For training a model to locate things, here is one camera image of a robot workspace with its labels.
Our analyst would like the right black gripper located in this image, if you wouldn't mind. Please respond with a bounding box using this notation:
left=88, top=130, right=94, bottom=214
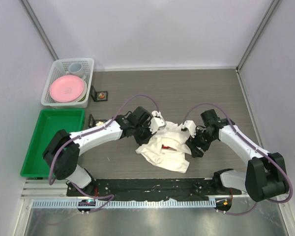
left=185, top=126, right=216, bottom=158

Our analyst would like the white printed t-shirt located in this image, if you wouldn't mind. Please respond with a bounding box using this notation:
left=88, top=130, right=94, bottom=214
left=136, top=121, right=191, bottom=174

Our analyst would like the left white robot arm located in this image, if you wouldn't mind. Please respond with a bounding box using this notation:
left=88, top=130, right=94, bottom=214
left=42, top=106, right=160, bottom=196

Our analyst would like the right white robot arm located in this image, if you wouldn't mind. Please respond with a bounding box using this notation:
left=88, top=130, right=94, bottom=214
left=181, top=109, right=289, bottom=202

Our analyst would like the black box with orange brooch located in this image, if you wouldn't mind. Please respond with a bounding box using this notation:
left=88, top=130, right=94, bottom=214
left=90, top=86, right=108, bottom=102

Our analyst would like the yellow-green plate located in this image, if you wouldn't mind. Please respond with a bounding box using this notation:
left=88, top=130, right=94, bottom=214
left=76, top=81, right=88, bottom=102

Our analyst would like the pink plate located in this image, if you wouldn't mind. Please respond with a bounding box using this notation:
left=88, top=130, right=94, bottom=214
left=49, top=75, right=85, bottom=103

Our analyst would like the green plastic tray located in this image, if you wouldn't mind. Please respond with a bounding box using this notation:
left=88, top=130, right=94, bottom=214
left=20, top=108, right=86, bottom=177

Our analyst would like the light blue cup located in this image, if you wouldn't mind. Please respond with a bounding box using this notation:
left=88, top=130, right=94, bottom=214
left=66, top=62, right=86, bottom=80

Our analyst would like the white plastic basket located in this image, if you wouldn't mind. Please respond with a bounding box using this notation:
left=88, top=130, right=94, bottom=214
left=41, top=58, right=94, bottom=109

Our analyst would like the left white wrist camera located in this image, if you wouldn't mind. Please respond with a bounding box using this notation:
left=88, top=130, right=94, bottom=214
left=149, top=111, right=166, bottom=134

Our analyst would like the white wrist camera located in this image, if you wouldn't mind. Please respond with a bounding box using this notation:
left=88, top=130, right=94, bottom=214
left=149, top=111, right=166, bottom=134
left=181, top=120, right=197, bottom=138

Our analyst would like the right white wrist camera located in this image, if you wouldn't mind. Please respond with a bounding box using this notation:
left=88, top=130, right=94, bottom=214
left=181, top=120, right=197, bottom=138

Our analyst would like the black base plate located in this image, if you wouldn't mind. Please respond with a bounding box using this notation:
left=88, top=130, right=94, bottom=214
left=66, top=177, right=242, bottom=200

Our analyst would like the white slotted cable duct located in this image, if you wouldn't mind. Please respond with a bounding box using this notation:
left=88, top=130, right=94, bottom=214
left=31, top=198, right=216, bottom=209

